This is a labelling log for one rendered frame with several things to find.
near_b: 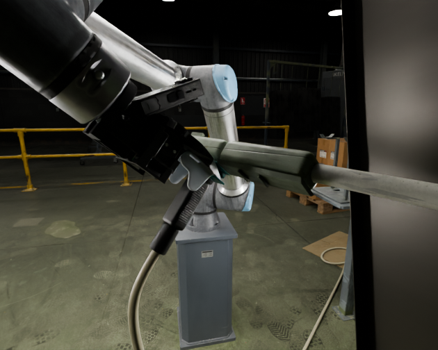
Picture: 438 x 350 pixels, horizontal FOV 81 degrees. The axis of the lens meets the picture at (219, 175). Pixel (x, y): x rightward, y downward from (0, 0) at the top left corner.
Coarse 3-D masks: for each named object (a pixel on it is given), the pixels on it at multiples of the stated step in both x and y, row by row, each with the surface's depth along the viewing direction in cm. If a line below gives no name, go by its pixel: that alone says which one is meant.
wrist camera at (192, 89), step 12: (180, 84) 37; (192, 84) 37; (144, 96) 35; (156, 96) 34; (168, 96) 35; (180, 96) 36; (192, 96) 38; (144, 108) 33; (156, 108) 34; (168, 108) 36
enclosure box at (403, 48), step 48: (384, 0) 36; (432, 0) 30; (384, 48) 37; (432, 48) 31; (384, 96) 37; (432, 96) 31; (384, 144) 38; (432, 144) 32; (384, 240) 39; (432, 240) 32; (384, 288) 39; (432, 288) 33; (384, 336) 40; (432, 336) 33
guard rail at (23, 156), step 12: (288, 132) 495; (24, 144) 408; (0, 156) 403; (12, 156) 406; (24, 156) 408; (36, 156) 413; (48, 156) 417; (60, 156) 420; (72, 156) 425; (24, 168) 413
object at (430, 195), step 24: (216, 144) 43; (240, 144) 40; (240, 168) 38; (264, 168) 35; (288, 168) 32; (312, 168) 32; (336, 168) 30; (192, 192) 42; (312, 192) 33; (360, 192) 28; (384, 192) 26; (408, 192) 24; (432, 192) 23; (168, 216) 42; (168, 240) 41
